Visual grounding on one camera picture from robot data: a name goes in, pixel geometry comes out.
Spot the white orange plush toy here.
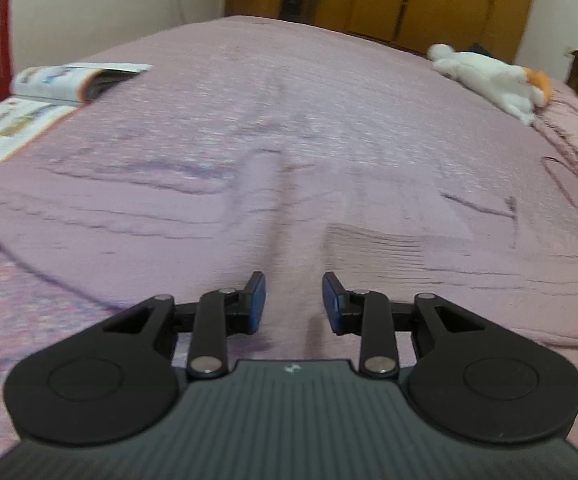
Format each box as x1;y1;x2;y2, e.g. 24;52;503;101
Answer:
426;44;554;126

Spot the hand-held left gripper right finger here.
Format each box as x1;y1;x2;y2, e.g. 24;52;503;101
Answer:
322;271;487;380

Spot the pink bedspread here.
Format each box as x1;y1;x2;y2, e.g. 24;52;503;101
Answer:
0;15;578;463

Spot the wooden wardrobe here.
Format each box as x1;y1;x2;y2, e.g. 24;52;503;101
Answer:
225;0;542;63

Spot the open magazine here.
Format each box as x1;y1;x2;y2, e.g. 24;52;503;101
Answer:
0;62;154;163

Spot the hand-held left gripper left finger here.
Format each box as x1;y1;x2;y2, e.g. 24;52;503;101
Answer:
101;271;267;380

